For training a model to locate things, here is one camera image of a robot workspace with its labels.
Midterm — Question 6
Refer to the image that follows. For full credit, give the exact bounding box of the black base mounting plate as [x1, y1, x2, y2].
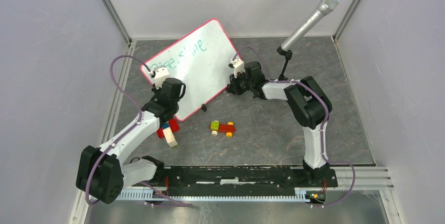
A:
[149, 165, 338, 196]

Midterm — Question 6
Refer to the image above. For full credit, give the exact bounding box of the red toy car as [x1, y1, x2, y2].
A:
[209, 120, 236, 137]

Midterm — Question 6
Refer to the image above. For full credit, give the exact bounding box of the purple cable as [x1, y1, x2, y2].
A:
[85, 55, 194, 208]
[230, 46, 357, 208]

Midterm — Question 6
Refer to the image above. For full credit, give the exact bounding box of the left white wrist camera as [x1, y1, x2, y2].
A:
[149, 66, 170, 89]

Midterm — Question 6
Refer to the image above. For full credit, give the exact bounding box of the red wooden block toy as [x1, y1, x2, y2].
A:
[156, 118, 179, 148]

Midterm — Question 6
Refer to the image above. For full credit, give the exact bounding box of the black tripod microphone stand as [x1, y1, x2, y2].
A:
[277, 46, 293, 81]

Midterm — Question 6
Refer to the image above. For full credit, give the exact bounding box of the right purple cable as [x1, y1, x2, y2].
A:
[230, 46, 357, 208]

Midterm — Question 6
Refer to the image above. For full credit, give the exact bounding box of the grey slotted cable duct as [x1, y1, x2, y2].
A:
[116, 187, 326, 204]

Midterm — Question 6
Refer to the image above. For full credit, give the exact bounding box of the silver microphone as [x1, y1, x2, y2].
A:
[279, 0, 340, 51]

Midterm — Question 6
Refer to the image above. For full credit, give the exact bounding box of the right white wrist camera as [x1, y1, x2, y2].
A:
[229, 58, 245, 78]

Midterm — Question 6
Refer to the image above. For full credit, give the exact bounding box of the pink framed whiteboard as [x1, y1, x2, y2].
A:
[145, 19, 236, 121]

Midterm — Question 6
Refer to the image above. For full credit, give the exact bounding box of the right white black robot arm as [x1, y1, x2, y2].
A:
[227, 59, 332, 186]

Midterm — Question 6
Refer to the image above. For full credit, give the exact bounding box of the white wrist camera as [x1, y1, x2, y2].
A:
[149, 66, 170, 89]
[229, 58, 245, 78]

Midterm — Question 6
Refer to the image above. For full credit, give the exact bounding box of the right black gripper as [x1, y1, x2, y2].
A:
[228, 70, 254, 96]

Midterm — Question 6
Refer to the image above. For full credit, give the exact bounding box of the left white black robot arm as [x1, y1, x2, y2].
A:
[76, 78, 186, 204]

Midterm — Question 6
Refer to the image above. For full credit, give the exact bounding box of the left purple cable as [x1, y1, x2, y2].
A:
[85, 55, 194, 208]

